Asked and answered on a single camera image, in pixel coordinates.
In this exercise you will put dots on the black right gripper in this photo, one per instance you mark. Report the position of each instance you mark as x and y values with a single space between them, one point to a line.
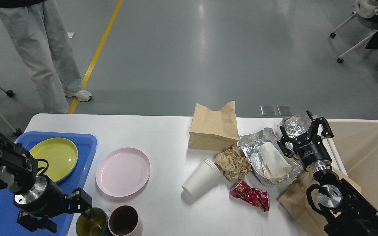
312 152

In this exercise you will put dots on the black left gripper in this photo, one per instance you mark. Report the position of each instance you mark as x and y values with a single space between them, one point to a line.
46 199

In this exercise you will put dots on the teal mug yellow inside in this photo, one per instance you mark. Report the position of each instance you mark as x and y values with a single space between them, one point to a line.
96 225

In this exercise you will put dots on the pink mug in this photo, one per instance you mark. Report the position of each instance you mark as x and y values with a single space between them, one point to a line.
124 221

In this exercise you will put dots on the pink plate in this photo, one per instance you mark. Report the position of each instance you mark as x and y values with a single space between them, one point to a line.
123 172

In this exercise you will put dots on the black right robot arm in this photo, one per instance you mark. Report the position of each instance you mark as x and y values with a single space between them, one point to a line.
347 212

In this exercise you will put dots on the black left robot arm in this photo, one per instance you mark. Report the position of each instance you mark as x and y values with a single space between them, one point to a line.
18 168

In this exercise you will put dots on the crumpled foil ball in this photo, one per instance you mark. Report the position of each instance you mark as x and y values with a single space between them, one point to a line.
294 125

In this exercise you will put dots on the white paper cup in foil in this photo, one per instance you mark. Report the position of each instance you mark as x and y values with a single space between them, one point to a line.
273 163

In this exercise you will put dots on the metal floor socket plate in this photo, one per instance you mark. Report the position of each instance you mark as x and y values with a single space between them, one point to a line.
268 111

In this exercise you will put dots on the yellow plate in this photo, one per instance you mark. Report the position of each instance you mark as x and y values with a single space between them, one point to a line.
58 157

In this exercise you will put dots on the aluminium foil tray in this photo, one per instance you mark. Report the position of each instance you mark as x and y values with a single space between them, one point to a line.
250 144

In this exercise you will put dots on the blue plastic tray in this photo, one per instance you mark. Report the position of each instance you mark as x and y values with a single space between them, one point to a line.
86 145

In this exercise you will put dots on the flat brown paper bag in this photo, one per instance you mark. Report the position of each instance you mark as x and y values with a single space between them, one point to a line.
294 200

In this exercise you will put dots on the beige plastic bin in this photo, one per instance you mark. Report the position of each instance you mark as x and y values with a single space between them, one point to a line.
355 149

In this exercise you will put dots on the crumpled brown paper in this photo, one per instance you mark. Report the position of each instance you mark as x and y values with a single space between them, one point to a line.
234 166

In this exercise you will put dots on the crushed red can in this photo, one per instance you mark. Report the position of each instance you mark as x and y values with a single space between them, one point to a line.
253 196

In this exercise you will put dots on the stacked white paper cups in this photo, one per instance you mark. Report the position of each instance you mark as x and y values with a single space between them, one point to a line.
203 177

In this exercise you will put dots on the person in grey trousers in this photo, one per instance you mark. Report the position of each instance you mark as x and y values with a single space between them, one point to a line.
38 33

